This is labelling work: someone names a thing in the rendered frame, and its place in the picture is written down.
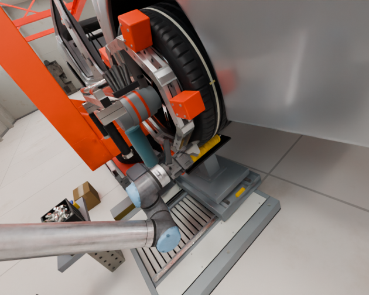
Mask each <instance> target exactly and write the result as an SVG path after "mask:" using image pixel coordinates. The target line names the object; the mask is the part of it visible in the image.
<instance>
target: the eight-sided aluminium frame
mask: <svg viewBox="0 0 369 295"><path fill-rule="evenodd" d="M123 49H124V50H125V51H126V52H127V53H128V54H129V55H130V56H131V57H132V58H133V59H134V60H135V61H136V63H137V64H138V65H139V66H140V67H141V68H142V69H143V70H144V72H146V73H147V75H148V76H150V78H151V79H152V80H153V81H154V83H155V84H156V86H157V87H158V89H159V92H160V94H161V96H162V98H163V100H164V102H165V104H166V107H167V109H168V111H169V113H170V115H171V117H172V119H173V122H174V124H175V126H176V134H175V137H174V136H171V135H168V134H167V133H164V131H162V130H161V128H160V127H158V125H157V124H156V123H155V122H154V121H153V119H152V118H151V117H150V118H148V119H147V121H148V122H149V123H150V124H151V125H152V127H153V128H154V129H155V130H156V131H157V134H156V133H155V132H154V131H153V130H152V128H151V127H150V126H149V125H148V124H147V123H146V122H145V121H143V122H141V124H142V125H143V126H144V128H145V129H146V130H147V131H148V132H149V133H150V134H151V136H152V137H153V138H154V140H155V141H156V142H158V144H161V145H162V144H163V141H164V140H165V139H169V143H170V149H171V150H172V151H174V152H177V151H178V150H180V149H181V148H183V147H184V146H186V145H187V144H188V141H189V139H190V136H191V134H192V132H193V130H194V123H193V119H191V120H188V119H183V118H182V119H181V118H179V117H176V115H175V113H174V111H173V108H172V106H171V104H170V102H169V100H170V99H171V98H172V96H171V93H172V95H173V97H175V96H176V95H178V94H180V93H181V90H180V88H179V85H178V83H177V80H176V79H177V78H176V76H175V75H174V73H173V70H172V69H171V68H170V67H169V65H167V64H166V63H165V62H164V61H163V60H162V59H161V58H160V57H159V56H158V55H157V54H156V53H155V52H154V51H153V50H152V49H151V48H150V47H147V48H145V49H143V50H141V51H139V52H137V53H135V52H134V51H133V50H131V49H130V48H129V47H128V46H127V45H126V44H125V43H124V39H123V36H122V35H121V36H118V37H116V39H115V40H113V41H112V42H111V43H109V44H108V45H106V46H105V52H106V54H107V56H108V59H109V62H110V66H112V65H116V66H117V62H116V60H115V58H114V56H113V53H114V52H115V53H116V51H118V50H119V51H121V50H123ZM168 86H169V88H170V91H171V93H170V91H169V89H168Z"/></svg>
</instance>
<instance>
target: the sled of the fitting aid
mask: <svg viewBox="0 0 369 295"><path fill-rule="evenodd" d="M249 171H250V170H249ZM175 180H176V182H177V184H178V186H179V187H181V188H182V189H184V191H186V192H187V193H188V194H190V195H191V196H192V197H193V198H195V199H196V200H197V201H198V202H200V203H201V204H202V205H204V206H205V207H206V208H207V209H209V210H210V211H211V212H212V213H213V214H215V215H216V216H218V217H219V218H220V219H221V220H223V221H224V222H225V221H226V220H227V219H228V218H229V217H230V216H231V215H232V214H233V213H234V211H235V210H236V209H237V208H238V207H239V206H240V205H241V204H242V203H243V202H244V201H245V200H246V199H247V198H248V197H249V196H250V195H251V194H252V193H253V192H254V190H255V189H256V188H257V187H258V186H259V185H260V184H261V183H262V181H261V176H260V174H258V173H255V172H253V171H250V173H249V175H248V176H247V177H246V178H245V179H244V180H243V181H242V182H241V183H240V184H239V185H238V186H237V187H236V188H235V189H234V190H233V191H232V192H231V193H230V194H228V195H227V196H226V197H225V198H224V199H223V200H222V201H221V202H220V203H219V204H216V203H215V202H214V201H212V200H211V199H209V198H208V197H206V196H205V195H204V194H202V193H201V192H199V191H198V190H197V189H195V188H194V187H193V186H191V185H190V184H189V183H187V182H185V181H184V180H183V179H181V178H180V176H179V177H178V178H177V179H175Z"/></svg>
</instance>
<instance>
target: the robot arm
mask: <svg viewBox="0 0 369 295"><path fill-rule="evenodd" d="M199 142H200V141H199V140H195V141H193V142H190V143H189V144H187V145H186V146H184V147H183V148H181V149H180V150H178V151H177V152H176V153H175V154H174V155H173V156H172V155H171V151H170V143H169V139H166V140H164V141H163V144H162V147H163V149H164V155H165V163H166V165H164V164H163V163H162V164H160V165H159V164H157V165H156V166H154V167H153V168H151V169H150V170H149V171H147V172H146V173H145V174H143V175H142V176H141V177H140V178H138V179H137V180H135V181H134V182H133V183H131V184H130V185H129V186H128V187H127V188H126V192H127V194H128V196H129V197H130V199H131V201H132V202H133V204H134V205H135V206H136V208H139V207H141V209H142V210H143V211H144V213H145V214H146V216H147V218H148V219H147V220H126V221H83V222H39V223H17V224H0V262H3V261H10V260H21V259H33V258H44V257H50V256H61V255H73V254H79V253H91V252H102V251H114V250H120V249H132V248H143V247H148V248H150V247H157V250H158V251H159V252H162V253H166V252H170V251H171V250H173V249H174V248H175V247H177V245H178V244H179V242H180V239H181V234H180V232H179V228H178V227H177V226H176V224H175V222H174V220H173V218H172V216H171V214H170V211H169V207H168V206H167V205H166V204H165V202H164V201H163V199H162V197H161V196H160V195H159V193H158V191H159V190H160V189H162V188H163V187H164V186H165V185H167V184H168V183H169V182H170V179H171V180H172V181H174V180H175V179H177V178H178V177H179V176H180V175H181V174H183V173H184V172H186V171H187V170H188V169H189V168H191V167H192V165H193V163H194V161H193V160H192V158H191V157H190V156H191V155H193V156H195V157H197V156H198V155H199V153H200V149H199V147H198V146H197V144H198V143H199ZM169 169H171V170H169Z"/></svg>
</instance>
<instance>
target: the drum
mask: <svg viewBox="0 0 369 295"><path fill-rule="evenodd" d="M118 100H120V101H121V103H122V105H123V106H124V108H125V110H126V114H123V115H122V116H120V117H119V118H117V119H115V121H116V123H117V124H118V125H119V127H120V128H121V129H122V130H123V131H126V130H128V129H129V128H131V127H133V126H137V125H138V124H140V123H141V122H143V121H144V120H146V119H148V118H150V117H151V116H152V115H154V114H156V113H157V112H158V109H159V108H161V106H162V102H161V100H160V97H159V95H158V93H157V92H156V91H155V89H154V88H153V87H151V86H150V85H149V86H148V87H146V88H145V87H144V88H142V89H140V90H138V89H135V90H133V91H131V92H130V93H128V94H127V95H125V96H123V97H121V98H119V99H118Z"/></svg>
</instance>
